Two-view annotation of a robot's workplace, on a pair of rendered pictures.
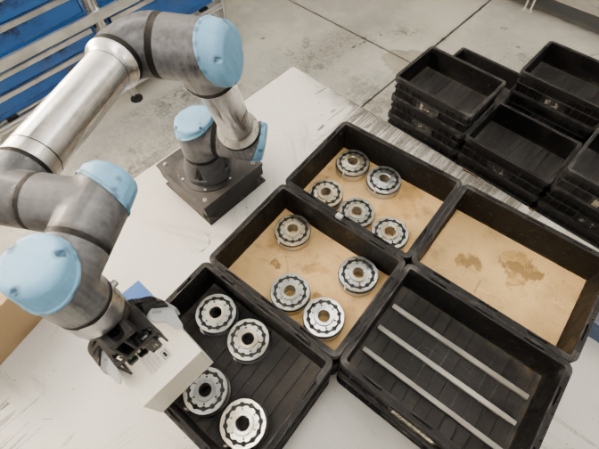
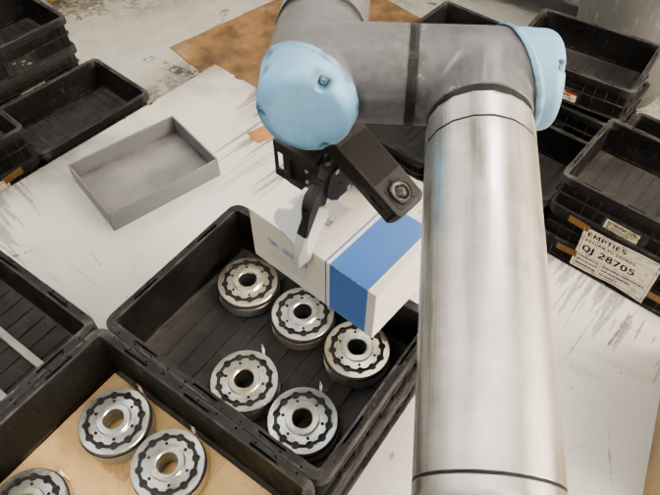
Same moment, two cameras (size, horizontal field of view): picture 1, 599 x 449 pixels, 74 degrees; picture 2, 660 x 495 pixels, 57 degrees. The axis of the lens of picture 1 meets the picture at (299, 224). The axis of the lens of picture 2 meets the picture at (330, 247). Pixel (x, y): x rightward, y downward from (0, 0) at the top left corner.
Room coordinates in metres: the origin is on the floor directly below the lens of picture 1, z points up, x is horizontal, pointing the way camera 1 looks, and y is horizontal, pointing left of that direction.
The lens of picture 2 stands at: (0.69, 0.22, 1.69)
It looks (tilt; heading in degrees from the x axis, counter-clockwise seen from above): 51 degrees down; 174
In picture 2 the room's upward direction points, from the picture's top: straight up
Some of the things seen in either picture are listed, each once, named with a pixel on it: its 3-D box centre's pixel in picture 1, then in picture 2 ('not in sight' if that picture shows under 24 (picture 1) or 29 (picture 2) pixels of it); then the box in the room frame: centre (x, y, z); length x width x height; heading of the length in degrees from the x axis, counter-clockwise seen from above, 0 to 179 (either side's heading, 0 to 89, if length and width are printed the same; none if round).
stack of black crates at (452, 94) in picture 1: (437, 116); not in sight; (1.45, -0.72, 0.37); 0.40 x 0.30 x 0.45; 43
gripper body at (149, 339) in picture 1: (120, 328); (323, 138); (0.18, 0.27, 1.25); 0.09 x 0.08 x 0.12; 43
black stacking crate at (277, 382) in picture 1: (226, 364); (274, 341); (0.21, 0.19, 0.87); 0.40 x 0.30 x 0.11; 48
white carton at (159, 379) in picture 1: (148, 342); (341, 244); (0.21, 0.29, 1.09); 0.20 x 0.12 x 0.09; 43
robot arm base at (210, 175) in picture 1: (204, 158); not in sight; (0.85, 0.29, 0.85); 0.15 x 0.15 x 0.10
